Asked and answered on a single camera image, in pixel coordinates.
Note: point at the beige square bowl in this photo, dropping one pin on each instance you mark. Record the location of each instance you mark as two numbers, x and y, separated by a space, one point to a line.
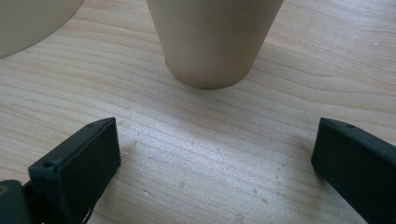
28 21

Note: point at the beige paper cup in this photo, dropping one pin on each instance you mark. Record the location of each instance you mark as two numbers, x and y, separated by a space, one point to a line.
211 40

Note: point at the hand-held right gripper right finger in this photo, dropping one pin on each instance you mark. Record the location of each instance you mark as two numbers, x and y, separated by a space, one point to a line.
358 168

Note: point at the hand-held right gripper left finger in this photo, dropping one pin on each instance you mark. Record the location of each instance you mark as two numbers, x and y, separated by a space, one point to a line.
77 165

